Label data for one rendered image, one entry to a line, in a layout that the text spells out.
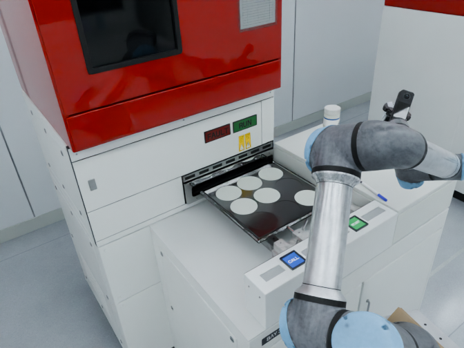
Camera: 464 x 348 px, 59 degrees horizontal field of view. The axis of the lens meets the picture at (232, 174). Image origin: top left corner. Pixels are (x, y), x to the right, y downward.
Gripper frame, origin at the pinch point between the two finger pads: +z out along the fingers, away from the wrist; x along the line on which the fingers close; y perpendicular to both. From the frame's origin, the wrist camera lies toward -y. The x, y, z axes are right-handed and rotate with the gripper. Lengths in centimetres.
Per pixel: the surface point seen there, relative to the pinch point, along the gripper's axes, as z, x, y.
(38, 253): 18, -155, 175
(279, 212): -31, -24, 41
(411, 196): -22.7, 14.5, 21.2
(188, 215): -29, -56, 60
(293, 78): 220, -46, 67
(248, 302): -69, -25, 49
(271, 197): -23, -29, 42
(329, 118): 22.9, -17.4, 21.6
